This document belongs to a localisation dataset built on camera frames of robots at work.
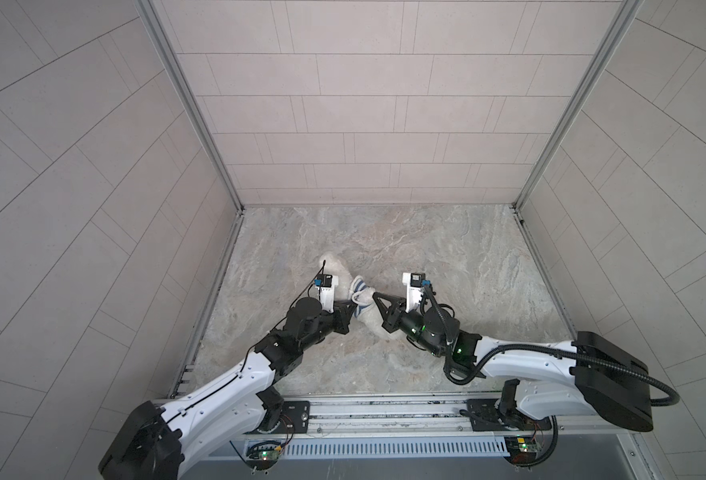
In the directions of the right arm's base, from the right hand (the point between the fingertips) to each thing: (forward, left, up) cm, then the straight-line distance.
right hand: (370, 301), depth 71 cm
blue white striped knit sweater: (+2, +2, -1) cm, 3 cm away
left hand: (+2, +2, -5) cm, 6 cm away
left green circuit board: (-27, +26, -16) cm, 41 cm away
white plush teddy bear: (-1, -1, -7) cm, 7 cm away
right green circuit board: (-29, -33, -20) cm, 48 cm away
